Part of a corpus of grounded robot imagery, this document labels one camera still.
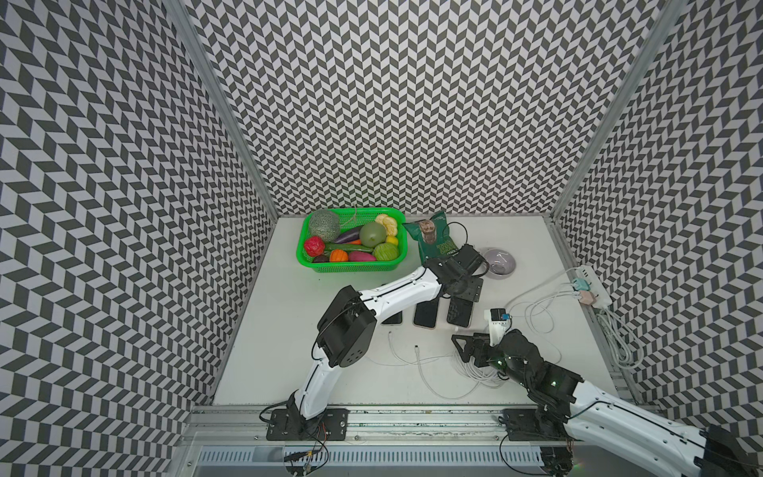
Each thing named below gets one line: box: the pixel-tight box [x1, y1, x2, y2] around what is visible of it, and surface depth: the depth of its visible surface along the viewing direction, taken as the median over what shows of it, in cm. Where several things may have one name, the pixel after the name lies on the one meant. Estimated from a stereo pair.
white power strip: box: [574, 264, 613, 309], surface depth 99 cm
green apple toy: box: [359, 220, 387, 248], surface depth 107 cm
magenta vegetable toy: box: [348, 250, 377, 262], surface depth 99 cm
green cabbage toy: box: [308, 208, 340, 243], surface depth 104 cm
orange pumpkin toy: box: [329, 248, 349, 263], surface depth 101 cm
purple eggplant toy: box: [333, 224, 365, 244], surface depth 107 cm
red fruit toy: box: [304, 235, 325, 258], surface depth 100 cm
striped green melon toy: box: [372, 242, 400, 262], surface depth 99 cm
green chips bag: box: [402, 210, 459, 266], surface depth 104 cm
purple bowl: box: [482, 248, 517, 280], surface depth 101 cm
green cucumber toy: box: [324, 242, 374, 253], surface depth 104 cm
